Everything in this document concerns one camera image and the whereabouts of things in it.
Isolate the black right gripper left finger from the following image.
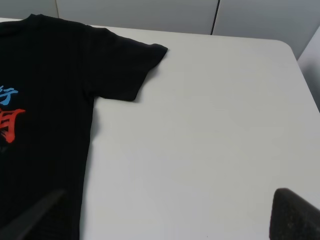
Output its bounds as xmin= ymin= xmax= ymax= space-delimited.
xmin=0 ymin=189 xmax=66 ymax=240

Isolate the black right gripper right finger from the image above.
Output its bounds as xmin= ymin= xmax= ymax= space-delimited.
xmin=269 ymin=188 xmax=320 ymax=240

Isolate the black printed t-shirt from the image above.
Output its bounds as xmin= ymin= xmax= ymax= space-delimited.
xmin=0 ymin=14 xmax=168 ymax=240

